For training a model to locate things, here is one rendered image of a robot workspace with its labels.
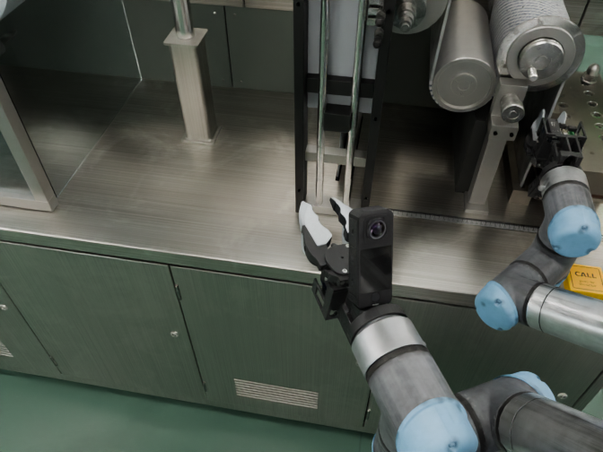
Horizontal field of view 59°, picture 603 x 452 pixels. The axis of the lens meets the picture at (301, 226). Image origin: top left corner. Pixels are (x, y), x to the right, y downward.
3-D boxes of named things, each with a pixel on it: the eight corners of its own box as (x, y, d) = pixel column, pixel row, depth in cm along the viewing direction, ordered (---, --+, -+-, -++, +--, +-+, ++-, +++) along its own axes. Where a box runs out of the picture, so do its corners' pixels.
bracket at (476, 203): (464, 214, 118) (502, 95, 96) (463, 195, 122) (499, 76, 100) (487, 217, 117) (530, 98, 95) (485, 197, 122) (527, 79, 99)
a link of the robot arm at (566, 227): (541, 259, 88) (559, 223, 81) (533, 212, 95) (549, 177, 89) (591, 265, 87) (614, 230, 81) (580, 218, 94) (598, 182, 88)
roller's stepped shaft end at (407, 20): (393, 36, 87) (396, 17, 85) (396, 20, 91) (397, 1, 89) (413, 38, 87) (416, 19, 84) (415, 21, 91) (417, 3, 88)
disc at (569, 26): (487, 88, 103) (509, 13, 92) (487, 86, 103) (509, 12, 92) (567, 95, 101) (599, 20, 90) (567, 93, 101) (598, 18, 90)
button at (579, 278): (565, 297, 102) (570, 290, 101) (560, 269, 107) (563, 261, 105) (603, 302, 102) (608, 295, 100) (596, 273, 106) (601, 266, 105)
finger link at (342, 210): (324, 222, 77) (338, 271, 71) (331, 192, 73) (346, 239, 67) (345, 221, 78) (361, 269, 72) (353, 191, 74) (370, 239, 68)
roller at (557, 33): (499, 82, 101) (516, 24, 93) (490, 21, 118) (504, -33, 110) (562, 88, 99) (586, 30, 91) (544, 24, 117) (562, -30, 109)
